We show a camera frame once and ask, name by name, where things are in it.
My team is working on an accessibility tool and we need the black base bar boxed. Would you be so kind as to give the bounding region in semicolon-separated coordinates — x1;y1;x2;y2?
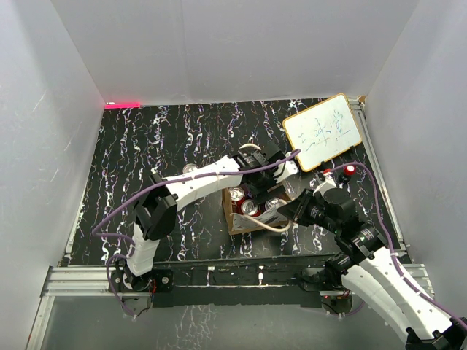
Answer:
145;253;351;309

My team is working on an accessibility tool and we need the red push button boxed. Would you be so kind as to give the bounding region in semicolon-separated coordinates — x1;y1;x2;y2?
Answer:
339;165;356;184

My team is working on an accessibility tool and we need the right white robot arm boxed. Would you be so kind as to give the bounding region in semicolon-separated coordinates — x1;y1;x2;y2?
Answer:
278;188;466;349

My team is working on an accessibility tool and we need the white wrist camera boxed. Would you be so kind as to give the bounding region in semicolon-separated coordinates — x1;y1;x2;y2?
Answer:
313;168;337;195
274;150;298;183

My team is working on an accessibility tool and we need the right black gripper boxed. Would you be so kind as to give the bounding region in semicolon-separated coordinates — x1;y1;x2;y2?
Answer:
278;187;339;233

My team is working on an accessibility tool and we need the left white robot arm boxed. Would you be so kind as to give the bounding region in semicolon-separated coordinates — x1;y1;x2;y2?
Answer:
121;144;298;291

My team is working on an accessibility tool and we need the burlap canvas bag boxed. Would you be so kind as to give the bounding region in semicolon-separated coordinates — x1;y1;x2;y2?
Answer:
220;144;298;236

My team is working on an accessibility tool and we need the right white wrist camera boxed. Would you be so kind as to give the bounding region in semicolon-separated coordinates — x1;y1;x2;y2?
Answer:
313;168;337;195

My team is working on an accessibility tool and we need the red light strip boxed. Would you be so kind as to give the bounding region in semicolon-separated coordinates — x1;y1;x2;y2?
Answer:
104;102;141;109

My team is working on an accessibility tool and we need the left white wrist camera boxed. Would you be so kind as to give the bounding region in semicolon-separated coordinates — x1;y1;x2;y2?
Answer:
274;150;298;183

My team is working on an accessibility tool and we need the purple Fanta can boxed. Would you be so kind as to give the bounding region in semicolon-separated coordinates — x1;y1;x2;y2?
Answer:
264;198;282;211
182;163;198;174

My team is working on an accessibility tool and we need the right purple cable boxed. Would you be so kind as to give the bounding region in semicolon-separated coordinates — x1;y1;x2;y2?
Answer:
330;163;467;329

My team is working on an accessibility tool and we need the small whiteboard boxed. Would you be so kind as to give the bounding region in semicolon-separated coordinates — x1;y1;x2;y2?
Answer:
282;93;362;172

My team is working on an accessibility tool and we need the red cola can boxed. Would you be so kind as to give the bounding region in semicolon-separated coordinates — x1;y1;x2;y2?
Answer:
229;187;245;203
241;199;260;217

